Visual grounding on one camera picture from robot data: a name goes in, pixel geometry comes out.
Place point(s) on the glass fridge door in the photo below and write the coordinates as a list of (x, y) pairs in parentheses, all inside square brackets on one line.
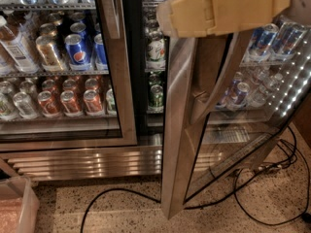
[(31, 111), (210, 79)]

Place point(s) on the steel fridge bottom grille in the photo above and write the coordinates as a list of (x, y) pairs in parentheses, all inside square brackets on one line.
[(181, 165)]

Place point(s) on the water bottle white cap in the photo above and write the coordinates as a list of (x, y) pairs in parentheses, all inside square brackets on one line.
[(267, 88)]

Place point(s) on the blue Pepsi can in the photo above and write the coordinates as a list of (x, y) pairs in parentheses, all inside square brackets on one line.
[(78, 52)]

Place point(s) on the gold soda can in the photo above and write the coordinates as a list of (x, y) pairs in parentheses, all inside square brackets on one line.
[(51, 56)]

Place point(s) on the red soda can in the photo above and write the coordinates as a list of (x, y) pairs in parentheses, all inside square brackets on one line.
[(71, 104)]

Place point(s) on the iced tea bottle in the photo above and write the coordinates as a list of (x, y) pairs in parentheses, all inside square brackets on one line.
[(19, 48)]

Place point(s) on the clear plastic storage bin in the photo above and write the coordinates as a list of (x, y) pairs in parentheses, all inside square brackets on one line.
[(18, 206)]

